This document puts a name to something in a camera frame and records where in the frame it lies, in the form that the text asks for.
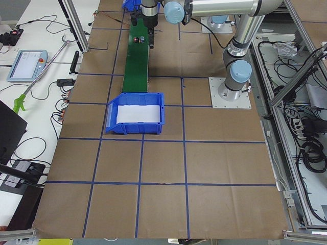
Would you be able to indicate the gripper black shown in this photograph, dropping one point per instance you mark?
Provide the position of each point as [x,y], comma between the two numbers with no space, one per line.
[149,22]

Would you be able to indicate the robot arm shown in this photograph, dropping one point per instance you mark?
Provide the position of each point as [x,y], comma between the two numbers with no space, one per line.
[252,13]
[220,21]

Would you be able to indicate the blue bin on right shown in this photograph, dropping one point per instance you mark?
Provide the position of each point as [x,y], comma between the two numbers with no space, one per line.
[131,5]

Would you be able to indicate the blue bin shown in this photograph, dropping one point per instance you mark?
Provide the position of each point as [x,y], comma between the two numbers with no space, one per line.
[131,5]
[133,98]

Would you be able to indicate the green conveyor belt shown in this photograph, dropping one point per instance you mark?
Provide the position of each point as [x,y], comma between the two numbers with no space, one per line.
[136,67]

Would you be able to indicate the blue bin on left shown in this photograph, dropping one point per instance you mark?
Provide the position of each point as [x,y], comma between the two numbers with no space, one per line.
[133,98]

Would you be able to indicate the white foam pad left bin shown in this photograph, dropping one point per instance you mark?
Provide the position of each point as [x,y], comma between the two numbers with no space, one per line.
[138,114]

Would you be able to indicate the black power adapter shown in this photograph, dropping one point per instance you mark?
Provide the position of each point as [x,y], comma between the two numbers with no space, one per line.
[65,82]

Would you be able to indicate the teach pendant tablet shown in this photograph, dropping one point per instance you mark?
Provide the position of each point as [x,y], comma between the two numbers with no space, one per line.
[27,65]

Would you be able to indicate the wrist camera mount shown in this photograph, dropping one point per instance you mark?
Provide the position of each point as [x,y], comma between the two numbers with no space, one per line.
[135,14]

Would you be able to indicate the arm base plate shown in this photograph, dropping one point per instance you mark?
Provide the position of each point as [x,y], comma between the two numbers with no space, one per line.
[222,98]
[224,30]

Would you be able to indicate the aluminium frame post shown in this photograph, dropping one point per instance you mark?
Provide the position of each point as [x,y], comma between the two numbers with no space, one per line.
[73,20]

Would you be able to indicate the black handle bar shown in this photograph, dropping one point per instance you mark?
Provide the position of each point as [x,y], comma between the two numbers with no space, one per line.
[72,70]

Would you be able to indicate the green handled reacher grabber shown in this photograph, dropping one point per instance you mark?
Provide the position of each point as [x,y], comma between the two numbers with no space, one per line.
[19,102]

